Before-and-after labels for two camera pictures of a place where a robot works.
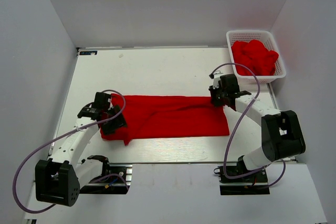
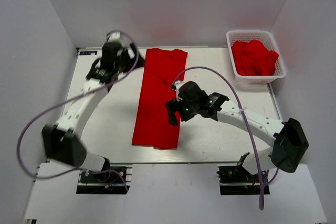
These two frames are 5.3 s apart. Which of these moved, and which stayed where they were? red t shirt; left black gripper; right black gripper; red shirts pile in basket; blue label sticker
Moved: red t shirt; right black gripper; left black gripper
Stayed: red shirts pile in basket; blue label sticker
